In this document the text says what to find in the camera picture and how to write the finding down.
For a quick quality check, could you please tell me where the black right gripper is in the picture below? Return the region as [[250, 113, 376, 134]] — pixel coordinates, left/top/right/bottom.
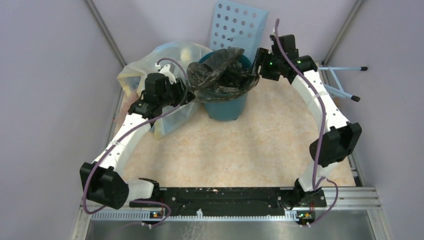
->
[[248, 48, 283, 82]]

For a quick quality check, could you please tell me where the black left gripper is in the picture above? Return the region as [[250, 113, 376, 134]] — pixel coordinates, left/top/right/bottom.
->
[[158, 77, 196, 108]]

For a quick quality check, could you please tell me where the dark grey trash bag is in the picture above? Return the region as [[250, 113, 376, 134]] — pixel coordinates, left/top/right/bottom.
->
[[187, 47, 259, 103]]

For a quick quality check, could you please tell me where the translucent white plastic bag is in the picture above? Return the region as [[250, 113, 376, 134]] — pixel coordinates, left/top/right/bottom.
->
[[117, 41, 211, 140]]

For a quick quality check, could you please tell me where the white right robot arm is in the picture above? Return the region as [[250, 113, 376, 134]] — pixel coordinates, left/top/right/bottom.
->
[[252, 33, 362, 206]]

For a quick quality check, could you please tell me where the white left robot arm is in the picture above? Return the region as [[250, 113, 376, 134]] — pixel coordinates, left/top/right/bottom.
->
[[79, 71, 195, 215]]

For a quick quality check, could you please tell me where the teal plastic trash bin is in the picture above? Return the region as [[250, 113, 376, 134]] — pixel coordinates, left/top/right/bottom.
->
[[199, 53, 252, 122]]

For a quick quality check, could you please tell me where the light blue perforated panel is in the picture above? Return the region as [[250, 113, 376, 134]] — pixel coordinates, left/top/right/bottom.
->
[[209, 0, 269, 62]]

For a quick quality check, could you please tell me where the light blue folding stand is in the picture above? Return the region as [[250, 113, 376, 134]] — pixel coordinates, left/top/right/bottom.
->
[[317, 66, 369, 103]]

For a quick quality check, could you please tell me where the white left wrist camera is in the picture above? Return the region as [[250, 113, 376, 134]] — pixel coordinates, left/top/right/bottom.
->
[[155, 63, 177, 85]]

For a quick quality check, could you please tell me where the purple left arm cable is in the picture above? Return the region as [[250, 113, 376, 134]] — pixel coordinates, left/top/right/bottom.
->
[[82, 57, 190, 229]]

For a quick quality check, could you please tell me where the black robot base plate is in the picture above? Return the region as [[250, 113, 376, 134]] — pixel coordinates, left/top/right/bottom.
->
[[129, 187, 327, 220]]

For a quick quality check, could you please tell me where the white toothed cable rail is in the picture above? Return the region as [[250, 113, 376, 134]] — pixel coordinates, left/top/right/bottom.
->
[[91, 210, 299, 222]]

